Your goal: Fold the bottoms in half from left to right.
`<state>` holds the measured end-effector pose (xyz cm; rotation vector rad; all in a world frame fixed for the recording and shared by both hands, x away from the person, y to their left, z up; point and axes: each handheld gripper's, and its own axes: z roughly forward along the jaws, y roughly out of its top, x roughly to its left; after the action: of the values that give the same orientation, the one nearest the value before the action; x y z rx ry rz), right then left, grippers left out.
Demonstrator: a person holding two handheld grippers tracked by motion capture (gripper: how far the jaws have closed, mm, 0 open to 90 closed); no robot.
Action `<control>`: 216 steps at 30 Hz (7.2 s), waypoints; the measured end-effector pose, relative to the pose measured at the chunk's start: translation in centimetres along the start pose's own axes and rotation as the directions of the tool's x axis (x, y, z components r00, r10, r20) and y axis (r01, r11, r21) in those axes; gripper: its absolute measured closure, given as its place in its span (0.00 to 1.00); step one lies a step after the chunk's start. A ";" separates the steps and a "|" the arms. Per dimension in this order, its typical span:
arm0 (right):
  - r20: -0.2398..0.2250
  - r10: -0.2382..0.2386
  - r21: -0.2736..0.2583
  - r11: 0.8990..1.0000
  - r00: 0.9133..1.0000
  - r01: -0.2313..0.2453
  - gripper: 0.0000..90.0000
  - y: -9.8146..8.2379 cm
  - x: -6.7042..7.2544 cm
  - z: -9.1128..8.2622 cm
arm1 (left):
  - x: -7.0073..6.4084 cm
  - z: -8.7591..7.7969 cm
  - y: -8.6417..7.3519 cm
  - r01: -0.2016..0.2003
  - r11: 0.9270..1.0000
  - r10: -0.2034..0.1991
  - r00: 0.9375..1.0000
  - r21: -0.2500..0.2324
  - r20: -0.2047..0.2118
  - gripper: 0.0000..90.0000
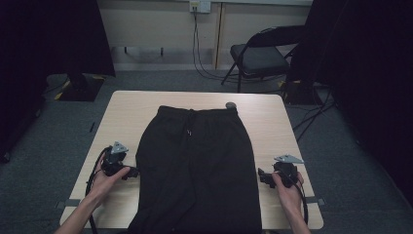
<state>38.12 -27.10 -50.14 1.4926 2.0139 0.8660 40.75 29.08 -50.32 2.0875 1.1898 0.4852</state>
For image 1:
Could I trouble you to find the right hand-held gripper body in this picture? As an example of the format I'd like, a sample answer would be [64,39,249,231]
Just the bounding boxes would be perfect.
[272,154,305,189]

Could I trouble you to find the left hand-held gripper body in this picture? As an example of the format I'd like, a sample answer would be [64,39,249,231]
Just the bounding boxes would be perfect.
[100,140,131,178]

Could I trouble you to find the black pants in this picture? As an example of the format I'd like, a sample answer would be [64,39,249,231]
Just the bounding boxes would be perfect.
[127,104,263,234]

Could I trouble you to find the person's left hand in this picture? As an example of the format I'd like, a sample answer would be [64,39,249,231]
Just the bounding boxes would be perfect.
[86,153,131,205]

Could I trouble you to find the person's right hand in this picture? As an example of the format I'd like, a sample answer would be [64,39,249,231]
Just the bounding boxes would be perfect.
[271,171,306,213]

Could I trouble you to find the grey tape strip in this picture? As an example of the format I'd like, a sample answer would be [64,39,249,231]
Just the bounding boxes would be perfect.
[55,198,82,210]
[305,196,326,207]

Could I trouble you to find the black folding chair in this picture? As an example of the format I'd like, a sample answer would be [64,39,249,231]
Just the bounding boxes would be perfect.
[221,24,307,94]

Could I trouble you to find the dark curtain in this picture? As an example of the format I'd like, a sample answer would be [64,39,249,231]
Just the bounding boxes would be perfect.
[0,0,117,164]
[286,0,413,207]

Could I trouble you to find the left hand-held gripper black cable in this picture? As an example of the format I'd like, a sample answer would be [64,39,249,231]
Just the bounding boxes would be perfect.
[84,146,113,234]

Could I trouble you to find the hand-held gripper black cable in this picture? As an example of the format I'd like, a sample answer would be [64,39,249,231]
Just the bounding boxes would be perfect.
[84,146,113,234]
[282,170,310,226]

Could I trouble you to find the right hand-held gripper black cable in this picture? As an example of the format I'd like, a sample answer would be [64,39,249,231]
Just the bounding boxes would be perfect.
[282,170,310,226]

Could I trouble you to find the black floor cables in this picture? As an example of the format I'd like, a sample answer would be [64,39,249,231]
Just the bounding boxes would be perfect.
[291,87,337,142]

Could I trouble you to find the black stand base plate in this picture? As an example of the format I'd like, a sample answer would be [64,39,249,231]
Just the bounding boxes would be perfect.
[281,79,323,106]
[57,72,106,102]

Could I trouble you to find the black wall socket cable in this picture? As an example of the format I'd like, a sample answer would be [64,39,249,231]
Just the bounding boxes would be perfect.
[191,7,242,83]

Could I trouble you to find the white wall socket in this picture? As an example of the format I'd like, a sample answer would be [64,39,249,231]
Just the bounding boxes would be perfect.
[189,0,212,15]

